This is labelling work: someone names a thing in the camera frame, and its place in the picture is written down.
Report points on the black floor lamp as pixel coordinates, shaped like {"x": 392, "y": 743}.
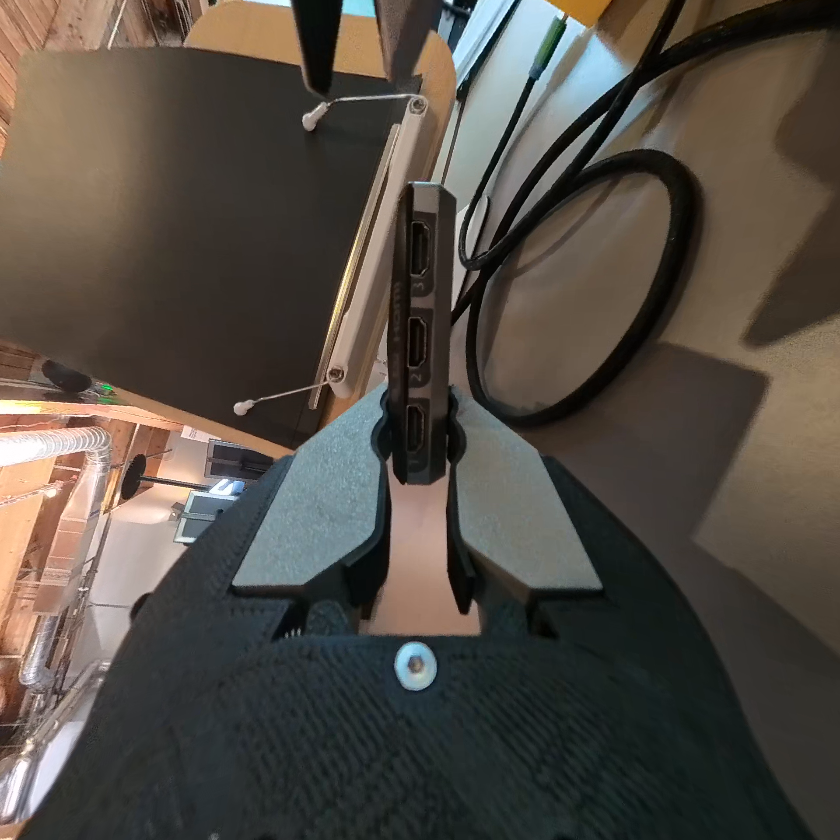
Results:
{"x": 133, "y": 476}

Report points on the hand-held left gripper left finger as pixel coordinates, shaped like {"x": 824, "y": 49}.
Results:
{"x": 308, "y": 512}

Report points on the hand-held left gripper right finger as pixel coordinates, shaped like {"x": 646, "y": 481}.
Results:
{"x": 518, "y": 518}

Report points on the grey framed dark panel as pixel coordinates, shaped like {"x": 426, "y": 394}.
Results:
{"x": 197, "y": 518}
{"x": 236, "y": 459}

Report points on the wooden board with black panel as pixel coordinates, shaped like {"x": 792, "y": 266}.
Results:
{"x": 164, "y": 229}

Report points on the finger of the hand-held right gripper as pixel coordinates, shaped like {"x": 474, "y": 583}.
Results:
{"x": 403, "y": 33}
{"x": 318, "y": 39}

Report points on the silver ventilation duct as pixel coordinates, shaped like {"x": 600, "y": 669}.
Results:
{"x": 59, "y": 443}

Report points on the black hdmi switch box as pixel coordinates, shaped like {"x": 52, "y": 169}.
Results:
{"x": 430, "y": 308}

